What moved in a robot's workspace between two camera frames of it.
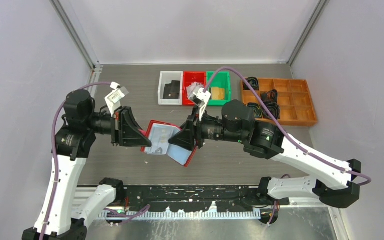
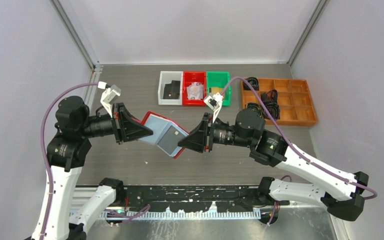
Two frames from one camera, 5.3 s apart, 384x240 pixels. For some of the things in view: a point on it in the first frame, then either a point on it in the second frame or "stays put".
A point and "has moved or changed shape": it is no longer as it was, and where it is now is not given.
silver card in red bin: [193, 88] stays put
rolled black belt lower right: [274, 109] stays put
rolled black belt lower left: [257, 110] stays put
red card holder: [159, 133] has moved or changed shape
